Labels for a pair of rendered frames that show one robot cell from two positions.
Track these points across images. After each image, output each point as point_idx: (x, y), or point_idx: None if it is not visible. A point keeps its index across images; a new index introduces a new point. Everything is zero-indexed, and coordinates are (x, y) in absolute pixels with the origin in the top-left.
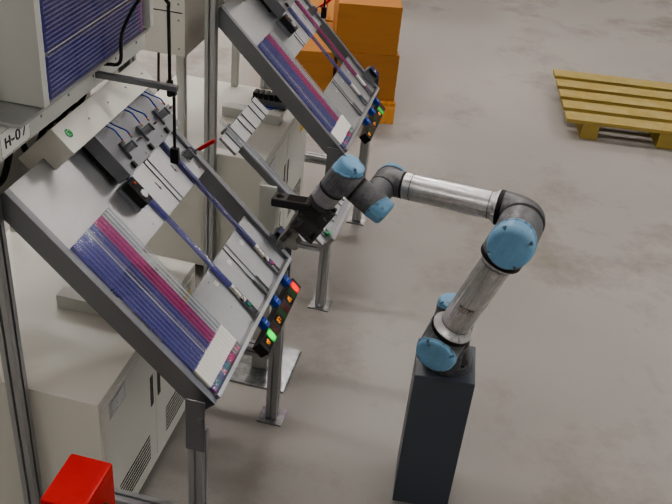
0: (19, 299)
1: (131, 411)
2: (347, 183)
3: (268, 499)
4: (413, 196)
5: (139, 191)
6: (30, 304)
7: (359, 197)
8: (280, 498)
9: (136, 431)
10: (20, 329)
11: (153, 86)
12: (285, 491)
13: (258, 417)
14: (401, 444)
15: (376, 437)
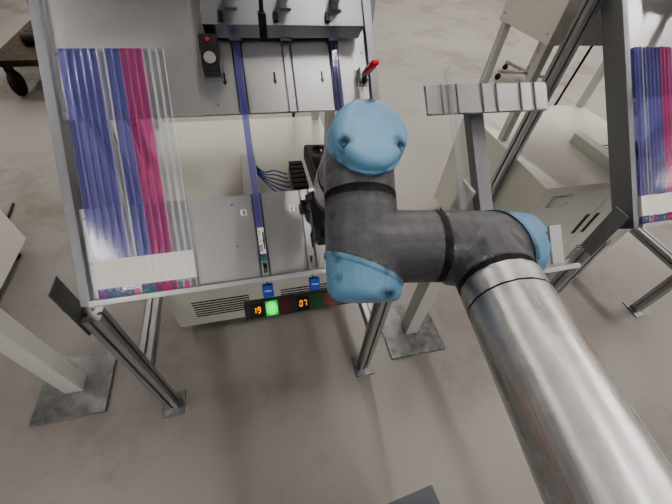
0: (239, 147)
1: None
2: (328, 168)
3: (277, 408)
4: (474, 325)
5: (205, 51)
6: (237, 154)
7: (327, 215)
8: (283, 418)
9: None
10: (205, 161)
11: None
12: (292, 418)
13: (354, 355)
14: None
15: (398, 469)
